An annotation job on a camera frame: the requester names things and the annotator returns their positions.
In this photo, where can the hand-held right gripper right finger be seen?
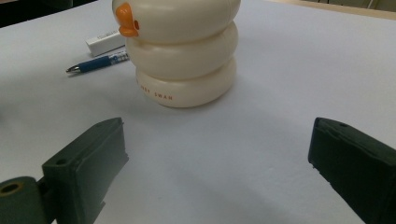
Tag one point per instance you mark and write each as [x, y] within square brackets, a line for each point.
[355, 165]

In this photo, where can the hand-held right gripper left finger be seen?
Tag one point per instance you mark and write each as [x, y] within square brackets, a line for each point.
[84, 168]

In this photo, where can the blue pen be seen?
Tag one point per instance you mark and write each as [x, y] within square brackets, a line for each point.
[93, 63]

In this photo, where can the cream duck pen holder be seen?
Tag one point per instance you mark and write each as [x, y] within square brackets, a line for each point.
[183, 56]

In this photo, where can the white table mat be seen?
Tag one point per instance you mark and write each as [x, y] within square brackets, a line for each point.
[264, 93]

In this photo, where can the wooden table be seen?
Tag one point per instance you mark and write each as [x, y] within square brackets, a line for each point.
[358, 11]

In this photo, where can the black curtain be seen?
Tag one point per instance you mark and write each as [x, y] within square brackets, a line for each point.
[31, 11]

